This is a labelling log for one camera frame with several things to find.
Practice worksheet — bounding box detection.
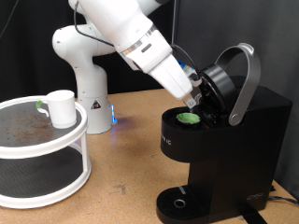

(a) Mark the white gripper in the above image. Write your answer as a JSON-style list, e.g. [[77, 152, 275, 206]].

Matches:
[[148, 53, 198, 110]]

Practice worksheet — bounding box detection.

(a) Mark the coffee pod with green lid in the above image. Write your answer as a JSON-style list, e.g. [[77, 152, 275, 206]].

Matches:
[[176, 112, 202, 125]]

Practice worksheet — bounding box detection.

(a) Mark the black Keurig coffee machine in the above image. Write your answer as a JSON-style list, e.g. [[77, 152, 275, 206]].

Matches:
[[156, 42, 293, 224]]

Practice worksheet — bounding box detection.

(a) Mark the white mug with green tape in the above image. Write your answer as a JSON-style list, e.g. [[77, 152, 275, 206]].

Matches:
[[36, 90, 78, 130]]

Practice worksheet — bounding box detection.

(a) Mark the black tape strip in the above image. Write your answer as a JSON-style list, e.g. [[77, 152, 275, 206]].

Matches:
[[238, 210, 268, 224]]

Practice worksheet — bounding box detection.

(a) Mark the white two-tier turntable stand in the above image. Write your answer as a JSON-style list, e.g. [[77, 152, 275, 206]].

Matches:
[[0, 95, 93, 210]]

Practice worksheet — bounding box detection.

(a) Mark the black camera cable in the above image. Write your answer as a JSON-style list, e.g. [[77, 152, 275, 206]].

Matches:
[[73, 0, 200, 74]]

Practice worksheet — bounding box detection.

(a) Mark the black machine power cable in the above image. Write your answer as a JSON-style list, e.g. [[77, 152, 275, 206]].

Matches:
[[268, 186, 299, 206]]

